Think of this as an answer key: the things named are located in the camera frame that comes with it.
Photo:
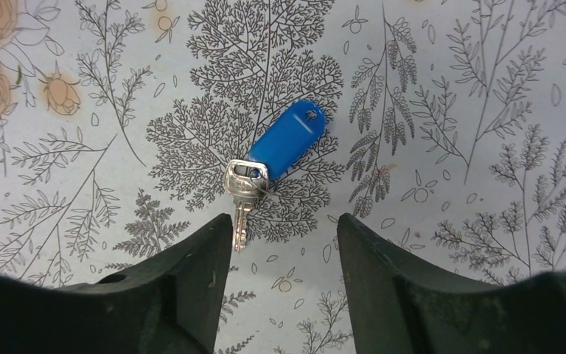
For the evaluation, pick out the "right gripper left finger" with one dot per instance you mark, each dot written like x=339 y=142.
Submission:
x=168 y=303

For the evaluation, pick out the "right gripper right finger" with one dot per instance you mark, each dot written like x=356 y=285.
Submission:
x=400 y=303

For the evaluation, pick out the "blue tagged key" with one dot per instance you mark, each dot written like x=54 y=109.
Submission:
x=283 y=143

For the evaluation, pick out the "floral patterned table mat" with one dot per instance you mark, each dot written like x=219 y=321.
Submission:
x=446 y=135

